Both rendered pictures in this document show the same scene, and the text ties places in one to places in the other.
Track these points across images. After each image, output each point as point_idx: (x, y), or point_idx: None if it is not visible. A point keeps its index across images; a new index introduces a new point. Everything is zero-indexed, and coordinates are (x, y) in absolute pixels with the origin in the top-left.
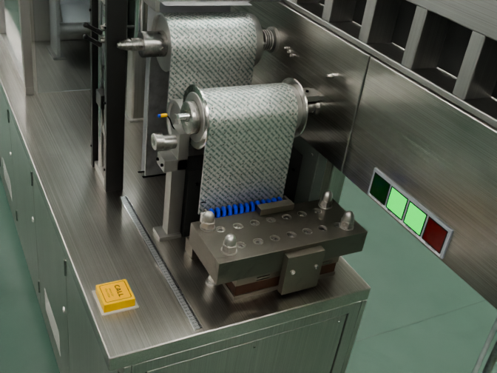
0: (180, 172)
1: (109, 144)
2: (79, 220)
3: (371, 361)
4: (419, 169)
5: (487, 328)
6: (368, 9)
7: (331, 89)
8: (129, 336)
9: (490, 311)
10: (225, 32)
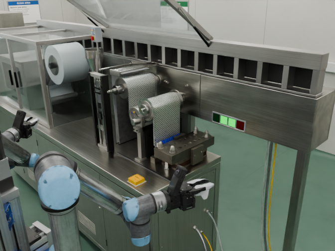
0: (143, 132)
1: (107, 132)
2: (105, 163)
3: (219, 205)
4: (229, 105)
5: (259, 181)
6: (195, 59)
7: (188, 89)
8: (148, 189)
9: (257, 175)
10: (143, 79)
